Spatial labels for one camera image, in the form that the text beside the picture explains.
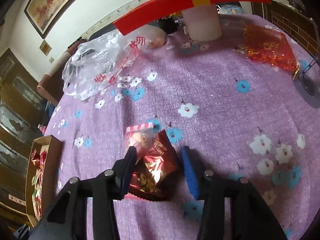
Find pink striped snack packet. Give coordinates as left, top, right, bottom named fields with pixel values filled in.
left=125, top=122, right=156, bottom=158

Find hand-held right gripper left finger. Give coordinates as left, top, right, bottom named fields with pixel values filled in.
left=29, top=146, right=138, bottom=240

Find dark red foil packet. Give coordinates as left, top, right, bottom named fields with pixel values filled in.
left=126, top=129, right=181, bottom=202

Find purple floral tablecloth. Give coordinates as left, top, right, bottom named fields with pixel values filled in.
left=44, top=12, right=320, bottom=240

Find brown sofa armrest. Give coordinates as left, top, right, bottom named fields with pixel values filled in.
left=37, top=39, right=88, bottom=105

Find black eyeglasses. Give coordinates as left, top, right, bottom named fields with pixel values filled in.
left=291, top=55, right=320, bottom=95

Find wooden glass-front cabinet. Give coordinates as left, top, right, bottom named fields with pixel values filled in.
left=246, top=0, right=320, bottom=58

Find small yellow wall plaque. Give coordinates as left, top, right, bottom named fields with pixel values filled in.
left=39, top=39, right=53, bottom=56

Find shallow cardboard box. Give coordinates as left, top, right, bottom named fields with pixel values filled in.
left=25, top=135, right=63, bottom=227

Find pale orange round object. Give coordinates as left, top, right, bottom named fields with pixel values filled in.
left=146, top=27, right=169, bottom=49

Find red mesh bag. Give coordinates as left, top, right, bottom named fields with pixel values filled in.
left=240, top=25, right=301, bottom=72

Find dark sofa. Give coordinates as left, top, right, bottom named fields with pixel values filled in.
left=87, top=17, right=186, bottom=42

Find blue printed packet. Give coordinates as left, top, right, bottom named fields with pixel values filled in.
left=220, top=4, right=243, bottom=16

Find clear plastic bag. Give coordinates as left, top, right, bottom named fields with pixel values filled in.
left=62, top=30, right=151, bottom=101

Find long red gift box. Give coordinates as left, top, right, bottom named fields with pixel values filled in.
left=112, top=0, right=271, bottom=36

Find dark wooden mirrored cabinet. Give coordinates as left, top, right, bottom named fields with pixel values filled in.
left=0, top=47, right=50, bottom=230

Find white cup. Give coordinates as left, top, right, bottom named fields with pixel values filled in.
left=180, top=4, right=223, bottom=42

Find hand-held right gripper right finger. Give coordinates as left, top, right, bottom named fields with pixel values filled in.
left=181, top=146, right=288, bottom=240

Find pile of assorted snack packets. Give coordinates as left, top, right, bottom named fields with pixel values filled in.
left=29, top=144, right=49, bottom=218

